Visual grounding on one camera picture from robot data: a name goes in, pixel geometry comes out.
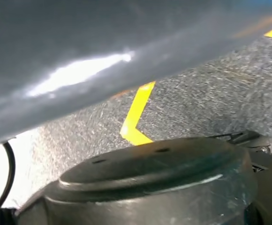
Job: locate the yellow floor tape square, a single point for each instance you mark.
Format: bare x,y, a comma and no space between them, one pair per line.
136,108

